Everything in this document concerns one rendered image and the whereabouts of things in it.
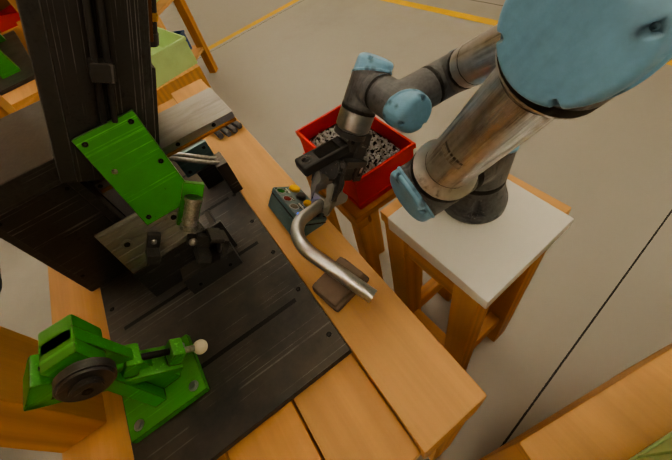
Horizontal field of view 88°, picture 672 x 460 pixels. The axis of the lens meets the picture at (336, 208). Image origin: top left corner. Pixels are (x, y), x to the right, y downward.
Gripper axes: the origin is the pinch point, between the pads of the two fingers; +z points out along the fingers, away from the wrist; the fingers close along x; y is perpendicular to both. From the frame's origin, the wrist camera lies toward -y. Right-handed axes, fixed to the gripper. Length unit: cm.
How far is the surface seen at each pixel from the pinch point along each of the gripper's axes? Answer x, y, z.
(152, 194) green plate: 11.8, -33.6, 2.2
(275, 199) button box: 9.9, -5.4, 4.6
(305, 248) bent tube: -12.1, -10.4, 1.4
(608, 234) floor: -33, 152, 9
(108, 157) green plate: 14.5, -40.8, -4.9
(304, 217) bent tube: -4.4, -6.6, -0.4
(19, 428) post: -12, -57, 31
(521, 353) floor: -44, 92, 52
